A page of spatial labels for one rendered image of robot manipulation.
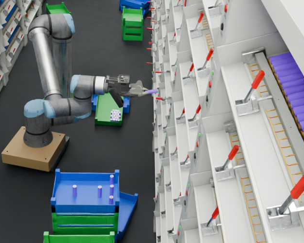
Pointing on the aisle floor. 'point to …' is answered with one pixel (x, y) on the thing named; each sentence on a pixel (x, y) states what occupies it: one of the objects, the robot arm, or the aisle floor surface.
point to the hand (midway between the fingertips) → (145, 92)
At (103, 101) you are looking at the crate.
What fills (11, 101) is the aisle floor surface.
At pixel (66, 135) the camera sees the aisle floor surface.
